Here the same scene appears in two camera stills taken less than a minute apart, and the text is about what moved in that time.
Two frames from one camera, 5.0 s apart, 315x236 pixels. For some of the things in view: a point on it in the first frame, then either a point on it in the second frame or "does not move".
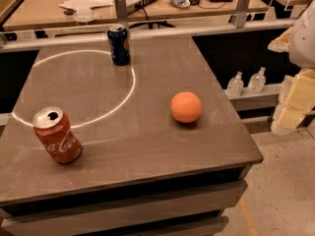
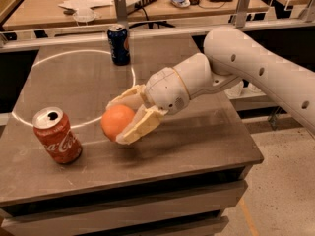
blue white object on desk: (179, 0) does not move
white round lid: (85, 15) does not move
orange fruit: (186, 107) to (115, 119)
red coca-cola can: (57, 135) does not move
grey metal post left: (120, 3) does not move
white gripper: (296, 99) to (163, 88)
